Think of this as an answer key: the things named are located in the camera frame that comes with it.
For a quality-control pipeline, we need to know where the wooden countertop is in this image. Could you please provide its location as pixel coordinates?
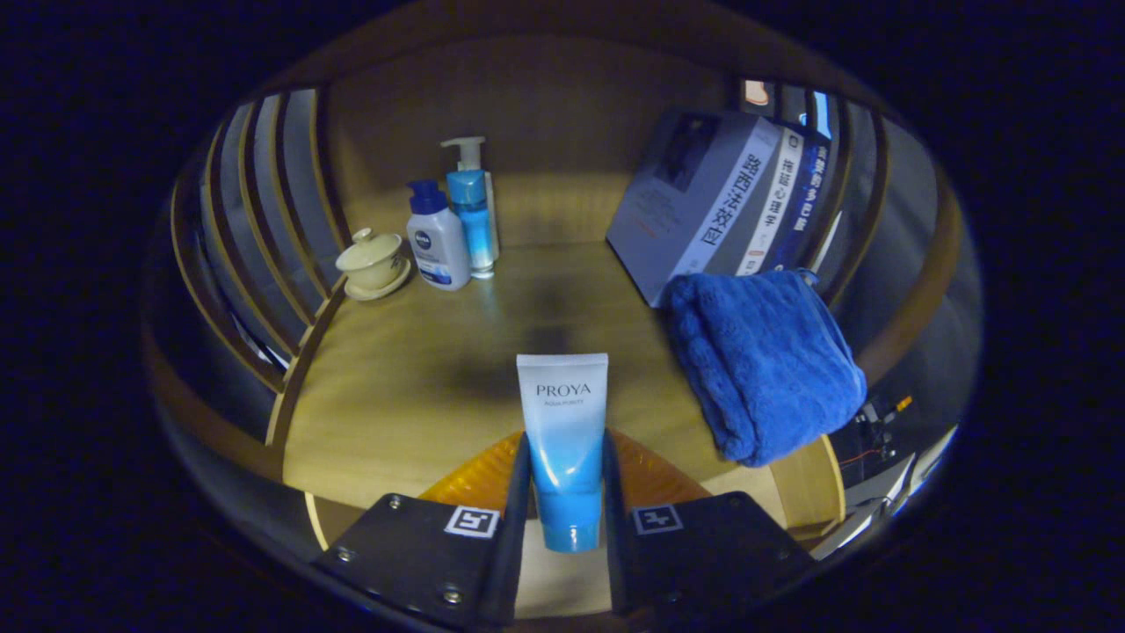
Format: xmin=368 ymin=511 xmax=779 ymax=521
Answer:
xmin=281 ymin=239 xmax=846 ymax=616

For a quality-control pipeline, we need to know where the blue white cosmetic tube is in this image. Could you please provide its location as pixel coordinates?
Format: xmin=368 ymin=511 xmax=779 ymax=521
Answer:
xmin=516 ymin=353 xmax=609 ymax=554

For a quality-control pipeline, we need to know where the cream lidded teacup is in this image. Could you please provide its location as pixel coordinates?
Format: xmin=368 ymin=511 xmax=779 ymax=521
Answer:
xmin=335 ymin=228 xmax=412 ymax=302

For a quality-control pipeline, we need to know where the grey book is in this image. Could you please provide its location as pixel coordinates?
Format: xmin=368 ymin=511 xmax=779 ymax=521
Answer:
xmin=605 ymin=107 xmax=783 ymax=309

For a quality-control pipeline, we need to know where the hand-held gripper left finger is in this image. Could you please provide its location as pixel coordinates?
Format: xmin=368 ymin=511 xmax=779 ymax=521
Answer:
xmin=312 ymin=431 xmax=533 ymax=629

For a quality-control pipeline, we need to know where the dark blue book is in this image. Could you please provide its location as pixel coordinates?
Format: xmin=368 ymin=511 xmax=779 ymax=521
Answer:
xmin=773 ymin=132 xmax=833 ymax=273

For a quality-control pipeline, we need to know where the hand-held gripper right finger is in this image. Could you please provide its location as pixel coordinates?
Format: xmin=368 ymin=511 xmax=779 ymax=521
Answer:
xmin=602 ymin=429 xmax=814 ymax=621

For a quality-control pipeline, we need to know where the white bottle blue cap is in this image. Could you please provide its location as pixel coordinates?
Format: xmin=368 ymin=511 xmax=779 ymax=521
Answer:
xmin=406 ymin=179 xmax=472 ymax=292

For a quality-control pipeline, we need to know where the wooden cabinet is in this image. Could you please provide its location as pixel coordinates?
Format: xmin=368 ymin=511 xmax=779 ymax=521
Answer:
xmin=141 ymin=0 xmax=981 ymax=608

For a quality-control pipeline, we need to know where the orange black clamp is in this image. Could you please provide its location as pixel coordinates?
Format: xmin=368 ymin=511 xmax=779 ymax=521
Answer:
xmin=857 ymin=394 xmax=915 ymax=440

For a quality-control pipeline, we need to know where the blue pump bottle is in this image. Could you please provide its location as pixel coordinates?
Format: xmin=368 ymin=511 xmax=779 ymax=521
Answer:
xmin=440 ymin=136 xmax=500 ymax=280

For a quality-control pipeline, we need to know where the white spine book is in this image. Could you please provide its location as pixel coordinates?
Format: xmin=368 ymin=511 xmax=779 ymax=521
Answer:
xmin=735 ymin=127 xmax=808 ymax=276

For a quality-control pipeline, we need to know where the blue towel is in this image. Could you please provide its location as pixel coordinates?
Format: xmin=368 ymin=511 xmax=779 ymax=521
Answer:
xmin=659 ymin=268 xmax=868 ymax=468

